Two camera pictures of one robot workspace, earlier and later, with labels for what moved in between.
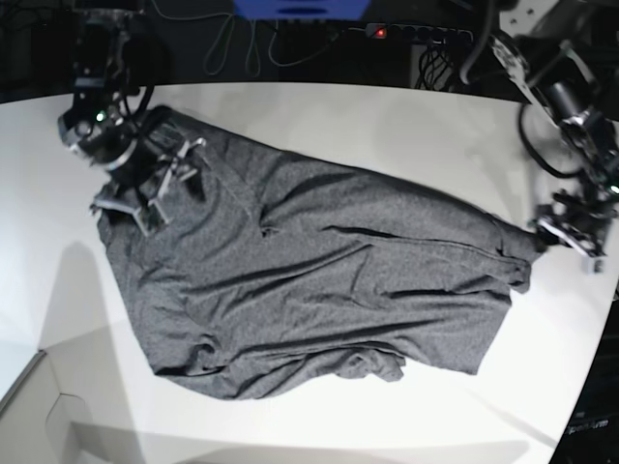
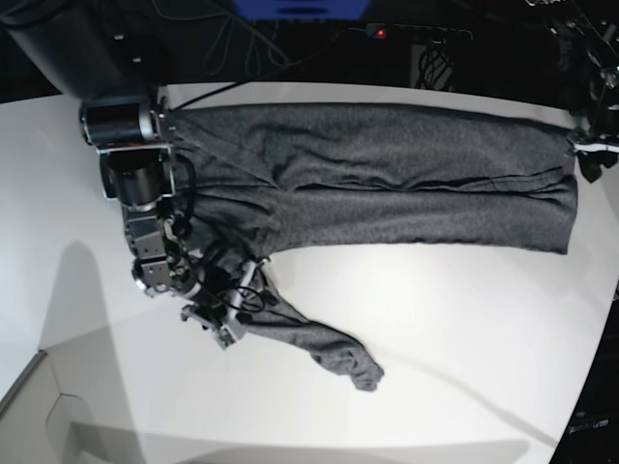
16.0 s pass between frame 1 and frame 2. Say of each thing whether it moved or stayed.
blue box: stayed
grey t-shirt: moved
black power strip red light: stayed
